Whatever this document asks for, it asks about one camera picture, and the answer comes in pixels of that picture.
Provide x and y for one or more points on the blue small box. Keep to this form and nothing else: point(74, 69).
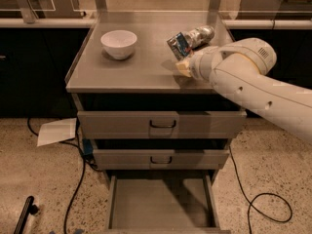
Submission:
point(87, 147)

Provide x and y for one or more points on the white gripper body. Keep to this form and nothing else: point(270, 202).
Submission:
point(197, 65)

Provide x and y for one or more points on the white ceramic bowl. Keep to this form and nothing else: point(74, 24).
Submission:
point(119, 44)

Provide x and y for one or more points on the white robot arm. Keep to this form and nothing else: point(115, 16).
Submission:
point(238, 72)

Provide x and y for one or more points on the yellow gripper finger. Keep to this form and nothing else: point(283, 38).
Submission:
point(183, 67)

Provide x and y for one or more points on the crushed silver can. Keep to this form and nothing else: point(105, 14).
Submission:
point(200, 36)

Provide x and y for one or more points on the top grey drawer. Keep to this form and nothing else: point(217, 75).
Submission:
point(161, 124)

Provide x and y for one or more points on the white paper sheet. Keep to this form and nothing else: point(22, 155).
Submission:
point(57, 131)

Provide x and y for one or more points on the middle grey drawer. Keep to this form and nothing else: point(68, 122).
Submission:
point(160, 159)

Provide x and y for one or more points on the black floor tool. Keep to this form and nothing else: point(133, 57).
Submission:
point(29, 208)

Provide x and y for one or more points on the grey drawer cabinet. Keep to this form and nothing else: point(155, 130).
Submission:
point(146, 81)

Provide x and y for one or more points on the blue silver redbull can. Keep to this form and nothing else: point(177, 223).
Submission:
point(179, 46)

